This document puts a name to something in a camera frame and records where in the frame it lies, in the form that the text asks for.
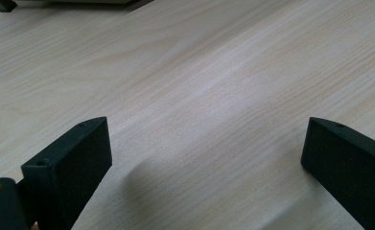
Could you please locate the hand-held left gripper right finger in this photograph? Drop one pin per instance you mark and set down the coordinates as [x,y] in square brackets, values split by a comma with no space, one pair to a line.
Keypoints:
[348,159]

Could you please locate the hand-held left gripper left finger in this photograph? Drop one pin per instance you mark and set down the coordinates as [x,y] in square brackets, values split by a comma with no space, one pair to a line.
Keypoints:
[70,166]

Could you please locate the dark grey corner shelf rack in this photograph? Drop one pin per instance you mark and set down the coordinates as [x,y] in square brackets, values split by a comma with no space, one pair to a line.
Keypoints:
[70,2]

